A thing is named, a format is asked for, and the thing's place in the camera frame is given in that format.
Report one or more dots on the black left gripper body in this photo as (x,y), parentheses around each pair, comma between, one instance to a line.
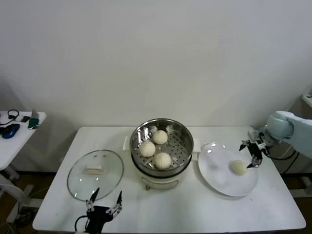
(97,217)

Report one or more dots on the white steamed baozi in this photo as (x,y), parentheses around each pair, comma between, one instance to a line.
(147,149)
(239,168)
(162,160)
(160,137)

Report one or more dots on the white side table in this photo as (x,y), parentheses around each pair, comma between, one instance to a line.
(14,151)

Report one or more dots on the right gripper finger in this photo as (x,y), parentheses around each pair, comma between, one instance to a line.
(243,145)
(254,162)

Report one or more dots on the stainless steel steamer basket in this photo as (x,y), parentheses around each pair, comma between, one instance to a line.
(180,146)

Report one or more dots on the green and grey tool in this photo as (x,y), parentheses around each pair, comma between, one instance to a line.
(33,120)

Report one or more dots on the white round plate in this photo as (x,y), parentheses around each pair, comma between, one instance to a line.
(219,170)

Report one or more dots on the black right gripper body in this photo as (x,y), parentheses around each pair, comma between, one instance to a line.
(256,149)

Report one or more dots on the small black device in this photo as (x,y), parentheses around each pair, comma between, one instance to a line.
(25,119)

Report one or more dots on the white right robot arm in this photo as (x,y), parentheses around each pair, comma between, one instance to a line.
(287,131)

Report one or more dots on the blue rounded device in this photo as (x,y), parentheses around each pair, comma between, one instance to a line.
(9,130)

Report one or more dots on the white stand base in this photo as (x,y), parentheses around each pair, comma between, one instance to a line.
(303,186)

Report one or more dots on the steel steamer pot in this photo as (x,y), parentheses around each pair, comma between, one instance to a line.
(161,182)

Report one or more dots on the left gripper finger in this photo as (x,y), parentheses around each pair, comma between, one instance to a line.
(92,195)
(118,200)

